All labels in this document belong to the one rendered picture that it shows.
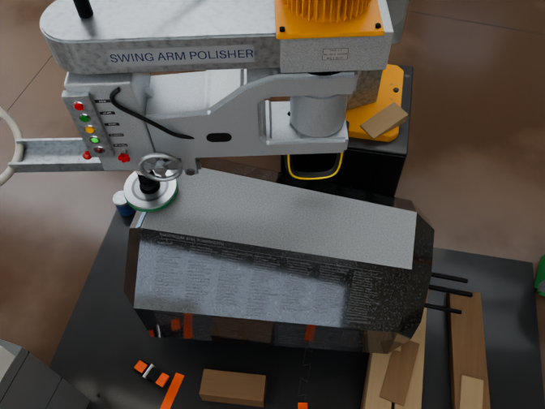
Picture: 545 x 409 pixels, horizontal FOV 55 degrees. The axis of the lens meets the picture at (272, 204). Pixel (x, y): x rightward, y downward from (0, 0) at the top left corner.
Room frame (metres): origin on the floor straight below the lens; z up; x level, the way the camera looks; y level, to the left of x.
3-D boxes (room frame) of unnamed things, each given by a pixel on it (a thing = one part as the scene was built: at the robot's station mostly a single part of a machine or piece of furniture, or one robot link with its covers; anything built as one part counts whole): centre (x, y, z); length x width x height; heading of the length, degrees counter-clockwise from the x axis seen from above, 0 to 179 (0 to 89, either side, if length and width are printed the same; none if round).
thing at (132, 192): (1.25, 0.49, 0.90); 0.21 x 0.21 x 0.01
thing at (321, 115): (1.25, -0.17, 1.37); 0.19 x 0.19 x 0.20
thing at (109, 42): (1.25, 0.14, 1.64); 0.96 x 0.25 x 0.17; 90
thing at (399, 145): (1.85, -0.40, 0.37); 0.66 x 0.66 x 0.74; 77
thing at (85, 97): (1.14, 0.56, 1.40); 0.08 x 0.03 x 0.28; 90
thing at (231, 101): (1.23, 0.10, 1.33); 0.74 x 0.23 x 0.49; 90
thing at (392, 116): (1.65, -0.53, 0.80); 0.20 x 0.10 x 0.05; 121
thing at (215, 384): (0.65, 0.22, 0.07); 0.30 x 0.12 x 0.12; 82
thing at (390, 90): (1.85, -0.40, 0.76); 0.49 x 0.49 x 0.05; 77
